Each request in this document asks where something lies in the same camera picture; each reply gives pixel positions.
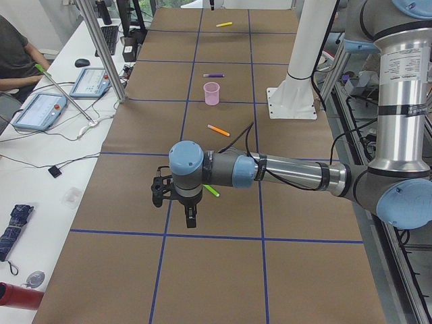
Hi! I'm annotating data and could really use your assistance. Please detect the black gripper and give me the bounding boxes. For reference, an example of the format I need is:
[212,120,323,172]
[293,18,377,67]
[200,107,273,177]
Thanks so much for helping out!
[173,184,203,228]

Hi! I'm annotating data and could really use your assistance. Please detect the yellow marker pen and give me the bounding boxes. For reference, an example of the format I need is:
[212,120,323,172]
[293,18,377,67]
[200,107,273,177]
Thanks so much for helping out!
[216,22,233,28]

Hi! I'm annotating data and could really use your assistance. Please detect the green marker pen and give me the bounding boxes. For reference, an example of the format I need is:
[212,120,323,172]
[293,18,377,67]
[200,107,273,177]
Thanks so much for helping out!
[203,184,220,197]

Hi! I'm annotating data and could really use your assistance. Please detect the purple marker pen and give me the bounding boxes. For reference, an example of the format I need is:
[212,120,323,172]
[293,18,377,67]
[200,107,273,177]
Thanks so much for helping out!
[202,74,225,78]

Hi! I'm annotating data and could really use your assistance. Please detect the orange marker pen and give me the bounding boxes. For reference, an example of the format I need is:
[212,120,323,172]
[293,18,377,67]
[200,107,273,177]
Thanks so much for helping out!
[207,124,230,137]

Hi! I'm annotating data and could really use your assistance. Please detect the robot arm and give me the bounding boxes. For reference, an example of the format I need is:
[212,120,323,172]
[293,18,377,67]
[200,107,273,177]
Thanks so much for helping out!
[153,1,431,230]

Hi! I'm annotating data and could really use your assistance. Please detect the pink mesh pen holder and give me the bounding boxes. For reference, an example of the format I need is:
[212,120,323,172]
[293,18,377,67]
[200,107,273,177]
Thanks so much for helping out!
[203,82,220,106]

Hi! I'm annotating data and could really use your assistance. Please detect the black monitor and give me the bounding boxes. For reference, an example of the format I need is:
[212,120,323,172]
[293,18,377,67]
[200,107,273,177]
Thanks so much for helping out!
[115,0,147,38]

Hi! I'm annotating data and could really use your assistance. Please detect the black keyboard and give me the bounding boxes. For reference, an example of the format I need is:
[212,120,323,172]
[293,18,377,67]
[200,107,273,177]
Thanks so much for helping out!
[100,26,119,55]

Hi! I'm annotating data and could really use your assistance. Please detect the clear plastic container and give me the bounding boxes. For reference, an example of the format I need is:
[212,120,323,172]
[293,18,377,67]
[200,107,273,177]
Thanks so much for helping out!
[61,187,82,209]

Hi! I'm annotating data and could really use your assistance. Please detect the small black adapter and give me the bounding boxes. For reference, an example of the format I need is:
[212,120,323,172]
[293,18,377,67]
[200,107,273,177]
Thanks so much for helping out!
[48,165,62,178]

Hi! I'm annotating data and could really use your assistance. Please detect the right teach pendant tablet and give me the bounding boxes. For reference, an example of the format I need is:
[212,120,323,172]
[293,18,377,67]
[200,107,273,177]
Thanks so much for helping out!
[70,67,111,99]

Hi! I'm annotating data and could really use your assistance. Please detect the teach pendant tablet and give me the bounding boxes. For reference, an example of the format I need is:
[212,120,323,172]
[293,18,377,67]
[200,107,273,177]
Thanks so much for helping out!
[70,67,111,99]
[12,93,68,130]

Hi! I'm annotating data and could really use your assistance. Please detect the black computer mouse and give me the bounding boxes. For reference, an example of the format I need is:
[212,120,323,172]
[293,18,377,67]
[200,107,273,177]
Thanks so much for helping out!
[74,59,90,68]

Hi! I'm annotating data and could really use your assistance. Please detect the folded blue umbrella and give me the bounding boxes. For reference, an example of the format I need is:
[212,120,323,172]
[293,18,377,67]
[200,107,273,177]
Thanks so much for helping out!
[1,205,34,276]

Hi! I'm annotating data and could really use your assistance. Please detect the left teach pendant tablet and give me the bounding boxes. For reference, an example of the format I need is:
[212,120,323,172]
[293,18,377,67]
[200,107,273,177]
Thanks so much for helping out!
[12,93,68,130]

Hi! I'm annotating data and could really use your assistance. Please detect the red bottle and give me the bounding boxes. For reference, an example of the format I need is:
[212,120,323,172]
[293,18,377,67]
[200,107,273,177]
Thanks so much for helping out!
[0,282,44,311]

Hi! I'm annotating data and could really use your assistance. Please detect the seated person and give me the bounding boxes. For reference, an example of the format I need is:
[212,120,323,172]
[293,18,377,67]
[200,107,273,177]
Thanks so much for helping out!
[0,16,51,103]

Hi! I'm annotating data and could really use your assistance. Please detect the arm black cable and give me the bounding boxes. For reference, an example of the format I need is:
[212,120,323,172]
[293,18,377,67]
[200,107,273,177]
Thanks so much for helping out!
[217,121,331,192]

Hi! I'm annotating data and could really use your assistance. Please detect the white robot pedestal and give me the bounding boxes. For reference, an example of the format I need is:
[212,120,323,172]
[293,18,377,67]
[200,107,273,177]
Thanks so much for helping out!
[267,0,338,120]

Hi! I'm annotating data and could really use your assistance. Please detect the aluminium frame post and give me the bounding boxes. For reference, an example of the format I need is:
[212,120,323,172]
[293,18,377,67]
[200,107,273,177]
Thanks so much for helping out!
[76,0,126,103]

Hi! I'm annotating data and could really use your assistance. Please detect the metal rod green handle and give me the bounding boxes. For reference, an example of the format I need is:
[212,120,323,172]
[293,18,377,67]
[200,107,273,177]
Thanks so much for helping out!
[34,63,97,126]

